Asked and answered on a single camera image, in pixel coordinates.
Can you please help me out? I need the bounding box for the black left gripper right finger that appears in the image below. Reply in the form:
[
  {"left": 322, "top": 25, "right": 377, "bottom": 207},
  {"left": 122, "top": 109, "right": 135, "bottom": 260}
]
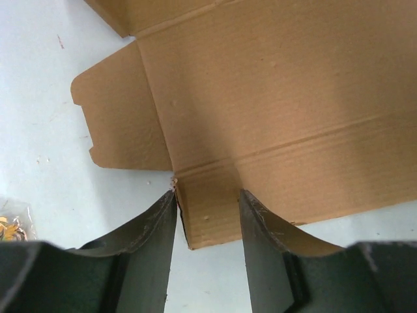
[{"left": 238, "top": 190, "right": 416, "bottom": 312}]

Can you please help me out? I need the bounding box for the small cardboard scrap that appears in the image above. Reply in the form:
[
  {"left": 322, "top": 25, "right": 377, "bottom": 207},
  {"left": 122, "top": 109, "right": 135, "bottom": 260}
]
[{"left": 0, "top": 196, "right": 37, "bottom": 241}]

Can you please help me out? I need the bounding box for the brown cardboard box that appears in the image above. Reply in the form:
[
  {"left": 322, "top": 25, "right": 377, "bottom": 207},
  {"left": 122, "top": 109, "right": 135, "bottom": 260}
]
[{"left": 71, "top": 1, "right": 416, "bottom": 249}]

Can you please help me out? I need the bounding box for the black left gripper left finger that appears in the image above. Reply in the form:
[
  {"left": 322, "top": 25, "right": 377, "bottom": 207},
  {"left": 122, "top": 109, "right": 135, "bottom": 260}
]
[{"left": 1, "top": 190, "right": 177, "bottom": 312}]

